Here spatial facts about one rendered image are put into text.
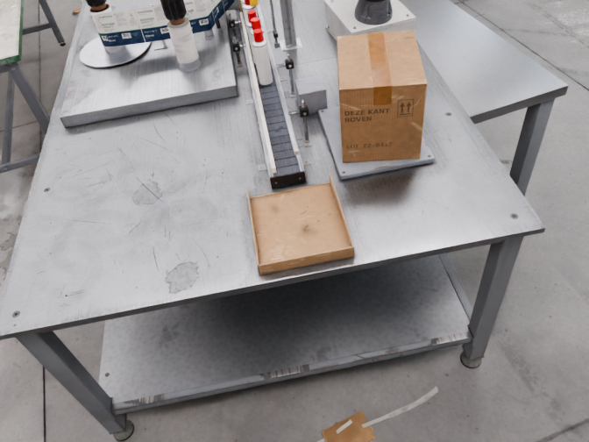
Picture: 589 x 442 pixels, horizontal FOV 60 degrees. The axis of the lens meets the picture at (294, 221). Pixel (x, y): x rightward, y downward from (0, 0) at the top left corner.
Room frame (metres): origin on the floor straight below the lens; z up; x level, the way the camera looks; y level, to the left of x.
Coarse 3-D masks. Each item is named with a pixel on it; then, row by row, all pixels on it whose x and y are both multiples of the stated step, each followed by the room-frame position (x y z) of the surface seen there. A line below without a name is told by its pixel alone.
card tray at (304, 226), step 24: (288, 192) 1.14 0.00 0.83; (312, 192) 1.12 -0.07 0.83; (336, 192) 1.07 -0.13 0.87; (264, 216) 1.06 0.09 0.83; (288, 216) 1.04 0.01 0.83; (312, 216) 1.03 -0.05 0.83; (336, 216) 1.01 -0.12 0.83; (264, 240) 0.96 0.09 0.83; (288, 240) 0.95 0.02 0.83; (312, 240) 0.93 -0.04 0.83; (336, 240) 0.92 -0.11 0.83; (264, 264) 0.85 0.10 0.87; (288, 264) 0.85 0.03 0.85; (312, 264) 0.85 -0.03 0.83
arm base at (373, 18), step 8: (360, 0) 1.96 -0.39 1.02; (368, 0) 1.92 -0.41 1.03; (376, 0) 1.91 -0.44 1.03; (384, 0) 1.92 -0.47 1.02; (360, 8) 1.94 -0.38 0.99; (368, 8) 1.92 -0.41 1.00; (376, 8) 1.91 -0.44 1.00; (384, 8) 1.91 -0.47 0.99; (392, 8) 1.96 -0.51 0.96; (360, 16) 1.93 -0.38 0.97; (368, 16) 1.92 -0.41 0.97; (376, 16) 1.90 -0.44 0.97; (384, 16) 1.90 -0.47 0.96; (392, 16) 1.95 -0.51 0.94; (368, 24) 1.91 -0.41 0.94; (376, 24) 1.90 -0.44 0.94
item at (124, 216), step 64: (128, 0) 2.77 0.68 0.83; (320, 0) 2.42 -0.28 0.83; (320, 64) 1.85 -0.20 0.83; (64, 128) 1.68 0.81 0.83; (128, 128) 1.62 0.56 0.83; (192, 128) 1.55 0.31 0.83; (256, 128) 1.49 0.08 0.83; (320, 128) 1.44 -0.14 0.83; (448, 128) 1.33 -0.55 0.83; (64, 192) 1.31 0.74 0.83; (128, 192) 1.26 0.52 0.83; (192, 192) 1.21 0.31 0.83; (256, 192) 1.17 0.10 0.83; (384, 192) 1.08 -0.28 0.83; (448, 192) 1.04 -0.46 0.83; (512, 192) 1.00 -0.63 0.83; (64, 256) 1.02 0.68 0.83; (128, 256) 0.98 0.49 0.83; (192, 256) 0.95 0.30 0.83; (384, 256) 0.84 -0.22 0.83; (0, 320) 0.83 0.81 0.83; (64, 320) 0.80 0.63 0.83
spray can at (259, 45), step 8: (256, 32) 1.69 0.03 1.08; (256, 40) 1.69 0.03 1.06; (264, 40) 1.69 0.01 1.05; (256, 48) 1.68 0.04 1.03; (264, 48) 1.68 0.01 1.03; (256, 56) 1.68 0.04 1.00; (264, 56) 1.68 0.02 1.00; (256, 64) 1.69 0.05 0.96; (264, 64) 1.67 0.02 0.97; (264, 72) 1.67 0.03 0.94; (264, 80) 1.67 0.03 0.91; (272, 80) 1.69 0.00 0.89
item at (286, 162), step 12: (252, 60) 1.88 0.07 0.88; (264, 96) 1.61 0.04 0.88; (276, 96) 1.60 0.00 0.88; (264, 108) 1.54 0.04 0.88; (276, 108) 1.52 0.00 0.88; (276, 120) 1.45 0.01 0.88; (276, 132) 1.38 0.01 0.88; (288, 132) 1.37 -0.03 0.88; (276, 144) 1.33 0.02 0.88; (288, 144) 1.31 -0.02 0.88; (276, 156) 1.26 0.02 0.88; (288, 156) 1.25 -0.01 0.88; (276, 168) 1.21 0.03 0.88; (288, 168) 1.20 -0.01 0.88
